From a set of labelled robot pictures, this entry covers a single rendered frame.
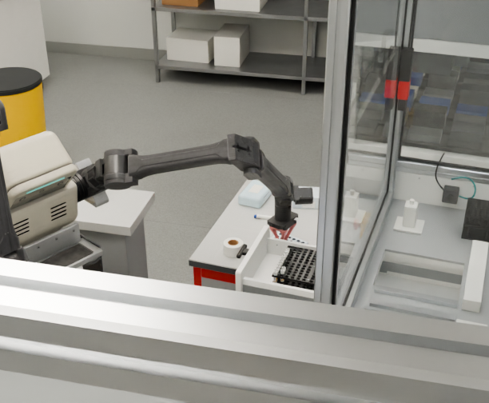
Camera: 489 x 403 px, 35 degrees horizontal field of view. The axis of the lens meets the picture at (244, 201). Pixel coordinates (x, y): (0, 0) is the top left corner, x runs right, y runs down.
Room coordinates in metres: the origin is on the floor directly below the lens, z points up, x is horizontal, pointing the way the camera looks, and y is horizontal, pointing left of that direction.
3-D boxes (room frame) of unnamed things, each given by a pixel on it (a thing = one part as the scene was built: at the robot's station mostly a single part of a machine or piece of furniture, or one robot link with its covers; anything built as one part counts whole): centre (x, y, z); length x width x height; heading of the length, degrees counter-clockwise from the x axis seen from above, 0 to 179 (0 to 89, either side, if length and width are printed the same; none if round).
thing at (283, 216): (2.24, -0.13, 0.93); 0.10 x 0.07 x 0.07; 143
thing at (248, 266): (2.03, -0.03, 0.87); 0.29 x 0.02 x 0.11; 161
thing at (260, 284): (1.96, -0.23, 0.86); 0.40 x 0.26 x 0.06; 71
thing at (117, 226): (2.59, 0.53, 0.38); 0.30 x 0.30 x 0.76; 76
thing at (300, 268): (1.97, -0.22, 0.87); 0.22 x 0.18 x 0.06; 71
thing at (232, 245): (2.26, 0.04, 0.78); 0.07 x 0.07 x 0.04
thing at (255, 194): (2.64, -0.05, 0.78); 0.15 x 0.10 x 0.04; 156
